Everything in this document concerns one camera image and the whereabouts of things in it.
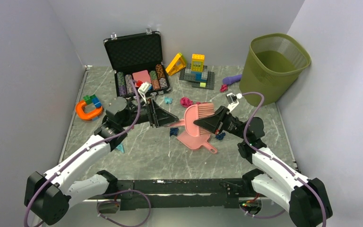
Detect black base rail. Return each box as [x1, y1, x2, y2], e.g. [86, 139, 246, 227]
[116, 178, 257, 210]

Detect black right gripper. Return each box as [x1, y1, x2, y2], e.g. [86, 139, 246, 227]
[193, 106, 249, 140]

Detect yellow triangular toy block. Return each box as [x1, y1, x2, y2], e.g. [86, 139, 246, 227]
[166, 52, 187, 76]

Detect large magenta paper scrap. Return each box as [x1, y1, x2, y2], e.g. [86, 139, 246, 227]
[180, 97, 194, 108]

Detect black poker chip case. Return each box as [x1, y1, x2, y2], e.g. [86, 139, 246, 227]
[103, 28, 172, 99]

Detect magenta paper scrap near bin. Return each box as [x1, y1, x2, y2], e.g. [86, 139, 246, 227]
[219, 84, 228, 93]

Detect purple cylindrical toy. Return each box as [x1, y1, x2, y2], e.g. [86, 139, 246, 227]
[222, 74, 242, 86]

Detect orange horseshoe toy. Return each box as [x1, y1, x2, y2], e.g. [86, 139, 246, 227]
[75, 100, 104, 121]

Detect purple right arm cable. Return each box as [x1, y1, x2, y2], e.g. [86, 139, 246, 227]
[240, 91, 327, 227]

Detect green mesh waste bin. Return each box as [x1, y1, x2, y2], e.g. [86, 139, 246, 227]
[239, 33, 311, 106]

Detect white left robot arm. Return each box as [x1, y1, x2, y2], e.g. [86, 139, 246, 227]
[24, 97, 179, 225]

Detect toy brick tower on baseplate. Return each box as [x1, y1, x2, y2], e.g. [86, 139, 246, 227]
[179, 53, 215, 90]

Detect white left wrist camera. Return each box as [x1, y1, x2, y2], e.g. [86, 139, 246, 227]
[138, 82, 152, 103]

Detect teal paper scrap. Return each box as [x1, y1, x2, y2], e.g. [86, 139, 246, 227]
[116, 144, 125, 154]

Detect pink dustpan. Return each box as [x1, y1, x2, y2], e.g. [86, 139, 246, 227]
[176, 131, 218, 154]

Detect dark blue scrap right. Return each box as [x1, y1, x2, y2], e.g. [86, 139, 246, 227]
[215, 132, 226, 140]

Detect pink hand brush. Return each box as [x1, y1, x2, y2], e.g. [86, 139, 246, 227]
[170, 103, 215, 137]

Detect dark blue scrap by dustpan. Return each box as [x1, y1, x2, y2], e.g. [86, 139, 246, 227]
[169, 127, 179, 137]

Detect light blue paper scrap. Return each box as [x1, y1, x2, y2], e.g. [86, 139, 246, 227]
[164, 97, 173, 105]

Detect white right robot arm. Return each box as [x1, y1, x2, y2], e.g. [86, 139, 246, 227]
[194, 106, 333, 227]

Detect green blue toy bricks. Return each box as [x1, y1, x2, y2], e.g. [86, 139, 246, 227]
[83, 95, 102, 108]

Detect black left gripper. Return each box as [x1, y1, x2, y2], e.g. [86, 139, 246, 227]
[120, 98, 179, 128]

